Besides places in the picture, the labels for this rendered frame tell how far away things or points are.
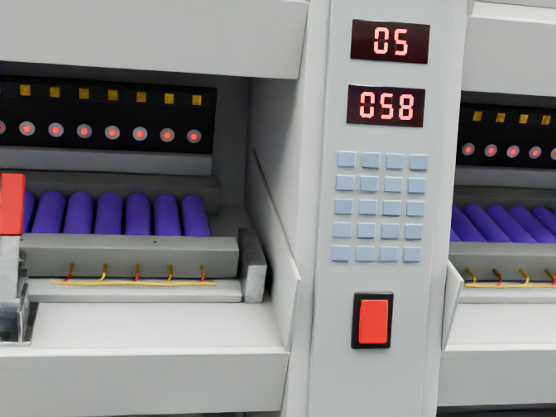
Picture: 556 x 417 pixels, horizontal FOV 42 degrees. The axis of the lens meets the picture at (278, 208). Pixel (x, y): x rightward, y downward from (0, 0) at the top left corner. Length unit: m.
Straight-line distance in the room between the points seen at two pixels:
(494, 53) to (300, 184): 0.14
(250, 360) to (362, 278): 0.08
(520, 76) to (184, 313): 0.25
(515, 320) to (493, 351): 0.04
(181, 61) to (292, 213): 0.11
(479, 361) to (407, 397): 0.05
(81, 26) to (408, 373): 0.27
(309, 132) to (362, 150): 0.03
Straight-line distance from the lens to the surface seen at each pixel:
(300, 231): 0.42
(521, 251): 0.55
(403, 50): 0.43
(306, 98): 0.41
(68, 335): 0.44
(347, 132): 0.41
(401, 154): 0.42
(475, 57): 0.46
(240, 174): 0.61
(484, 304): 0.52
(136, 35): 0.41
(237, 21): 0.41
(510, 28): 0.46
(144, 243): 0.48
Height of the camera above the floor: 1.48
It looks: 6 degrees down
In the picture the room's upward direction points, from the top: 3 degrees clockwise
